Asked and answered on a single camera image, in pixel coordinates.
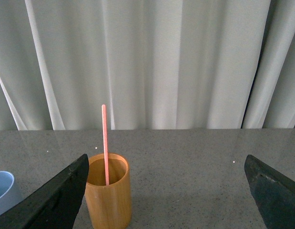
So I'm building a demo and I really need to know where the white pleated curtain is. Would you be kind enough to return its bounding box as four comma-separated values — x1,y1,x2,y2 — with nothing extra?
0,0,295,130

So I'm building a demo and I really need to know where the pink chopstick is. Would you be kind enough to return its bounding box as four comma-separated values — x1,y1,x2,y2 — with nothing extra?
102,104,110,186

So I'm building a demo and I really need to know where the bamboo chopstick holder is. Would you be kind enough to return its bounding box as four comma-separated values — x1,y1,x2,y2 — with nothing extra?
85,153,132,229

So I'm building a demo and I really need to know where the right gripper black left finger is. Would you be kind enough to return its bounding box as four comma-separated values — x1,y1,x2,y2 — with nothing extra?
0,154,89,229

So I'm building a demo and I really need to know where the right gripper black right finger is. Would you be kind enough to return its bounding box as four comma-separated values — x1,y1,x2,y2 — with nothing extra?
244,155,295,229

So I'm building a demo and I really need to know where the light blue plastic cup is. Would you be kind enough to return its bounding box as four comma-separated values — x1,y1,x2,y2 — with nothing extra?
0,171,23,215

